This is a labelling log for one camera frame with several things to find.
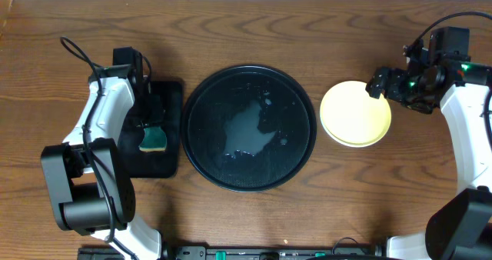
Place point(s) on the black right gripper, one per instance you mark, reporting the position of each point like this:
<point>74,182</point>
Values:
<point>425,103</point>

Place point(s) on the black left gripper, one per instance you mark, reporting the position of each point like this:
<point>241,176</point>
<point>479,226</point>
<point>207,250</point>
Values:
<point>152,111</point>

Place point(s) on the green yellow sponge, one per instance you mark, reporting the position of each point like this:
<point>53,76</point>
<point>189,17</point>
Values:
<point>155,140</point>

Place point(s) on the yellow plate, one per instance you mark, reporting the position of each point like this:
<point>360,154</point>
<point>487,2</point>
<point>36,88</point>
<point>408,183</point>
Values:
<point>347,106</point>

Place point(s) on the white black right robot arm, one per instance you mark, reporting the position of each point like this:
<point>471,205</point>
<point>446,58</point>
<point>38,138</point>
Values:
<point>462,92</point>

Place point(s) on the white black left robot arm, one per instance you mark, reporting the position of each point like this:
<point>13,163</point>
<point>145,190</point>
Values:
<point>88,185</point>

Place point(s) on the rectangular black tray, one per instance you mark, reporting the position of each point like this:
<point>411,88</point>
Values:
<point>154,164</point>

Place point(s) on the round black tray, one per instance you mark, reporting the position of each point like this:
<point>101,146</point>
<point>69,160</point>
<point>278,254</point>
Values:
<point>248,128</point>

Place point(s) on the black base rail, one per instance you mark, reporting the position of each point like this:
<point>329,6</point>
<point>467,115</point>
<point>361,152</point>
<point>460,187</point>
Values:
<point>342,249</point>

